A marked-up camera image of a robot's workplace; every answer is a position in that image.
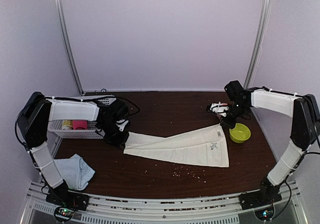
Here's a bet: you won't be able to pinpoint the lime green plastic bowl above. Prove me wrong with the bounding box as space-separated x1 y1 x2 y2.
229 123 251 143

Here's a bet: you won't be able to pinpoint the round circuit board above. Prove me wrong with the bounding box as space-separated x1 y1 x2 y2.
254 206 275 221
53 206 75 222

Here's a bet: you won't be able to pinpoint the yellow white cup in basket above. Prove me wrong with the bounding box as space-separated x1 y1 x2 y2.
61 120 73 130

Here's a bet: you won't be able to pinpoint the left aluminium frame post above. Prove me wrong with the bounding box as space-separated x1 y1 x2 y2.
54 0 84 95

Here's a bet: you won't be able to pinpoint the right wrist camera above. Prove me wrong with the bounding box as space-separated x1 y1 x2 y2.
224 80 244 101

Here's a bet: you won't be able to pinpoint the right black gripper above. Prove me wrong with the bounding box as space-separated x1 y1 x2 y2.
220 101 249 129

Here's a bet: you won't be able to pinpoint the aluminium frame post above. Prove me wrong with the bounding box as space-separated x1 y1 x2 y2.
54 0 84 95
244 0 272 88

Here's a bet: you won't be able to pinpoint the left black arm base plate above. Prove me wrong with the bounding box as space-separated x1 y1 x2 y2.
45 187 90 211

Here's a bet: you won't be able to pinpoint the light blue crumpled towel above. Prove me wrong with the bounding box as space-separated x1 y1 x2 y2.
54 154 96 191

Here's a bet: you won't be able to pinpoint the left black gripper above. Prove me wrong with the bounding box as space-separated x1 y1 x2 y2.
98 120 129 148

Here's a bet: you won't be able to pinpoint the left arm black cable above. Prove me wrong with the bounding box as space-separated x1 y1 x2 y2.
116 97 141 121

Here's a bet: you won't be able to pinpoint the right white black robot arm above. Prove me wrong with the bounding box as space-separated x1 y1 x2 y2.
211 81 320 205

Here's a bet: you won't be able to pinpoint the white terry towel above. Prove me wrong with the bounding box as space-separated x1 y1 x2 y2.
123 124 230 167

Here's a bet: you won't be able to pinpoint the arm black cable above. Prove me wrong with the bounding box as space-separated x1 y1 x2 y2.
116 97 141 121
271 151 320 209

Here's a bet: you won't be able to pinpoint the right aluminium frame post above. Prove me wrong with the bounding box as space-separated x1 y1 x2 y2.
244 0 272 88

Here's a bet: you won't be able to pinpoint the red white patterned ceramic bowl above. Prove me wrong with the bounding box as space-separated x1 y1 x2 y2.
209 103 229 114

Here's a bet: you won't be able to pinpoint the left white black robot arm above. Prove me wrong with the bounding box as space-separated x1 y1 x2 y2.
14 92 130 206

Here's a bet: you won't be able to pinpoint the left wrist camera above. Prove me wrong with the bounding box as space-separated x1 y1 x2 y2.
109 99 129 121

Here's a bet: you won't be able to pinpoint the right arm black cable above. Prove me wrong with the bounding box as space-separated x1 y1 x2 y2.
271 151 320 209

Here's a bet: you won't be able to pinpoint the right round circuit board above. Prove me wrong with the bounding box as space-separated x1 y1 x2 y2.
254 206 275 221

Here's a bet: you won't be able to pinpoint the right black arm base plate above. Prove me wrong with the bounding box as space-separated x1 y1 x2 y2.
239 187 282 210

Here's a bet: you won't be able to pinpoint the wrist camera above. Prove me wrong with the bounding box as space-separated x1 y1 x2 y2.
109 99 129 121
224 80 244 101

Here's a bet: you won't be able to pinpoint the left round circuit board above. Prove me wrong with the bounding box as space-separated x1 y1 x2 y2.
53 206 75 222

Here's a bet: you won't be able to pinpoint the white perforated plastic basket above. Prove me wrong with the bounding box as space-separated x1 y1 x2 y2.
47 95 117 139

